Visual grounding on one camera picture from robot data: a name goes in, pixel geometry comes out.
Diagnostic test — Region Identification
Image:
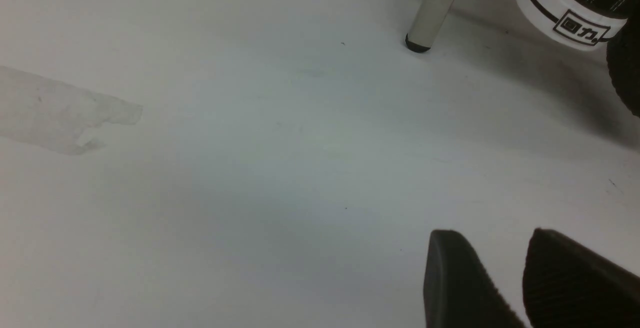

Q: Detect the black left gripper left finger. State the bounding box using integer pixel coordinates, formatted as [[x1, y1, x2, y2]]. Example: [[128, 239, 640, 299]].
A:
[[423, 229, 525, 327]]

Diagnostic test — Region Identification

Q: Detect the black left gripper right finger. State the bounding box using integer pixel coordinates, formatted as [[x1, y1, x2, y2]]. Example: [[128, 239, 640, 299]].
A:
[[522, 228, 640, 327]]

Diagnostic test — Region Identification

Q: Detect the clear tape residue patch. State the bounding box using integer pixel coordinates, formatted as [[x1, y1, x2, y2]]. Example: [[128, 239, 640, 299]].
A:
[[0, 66, 143, 155]]

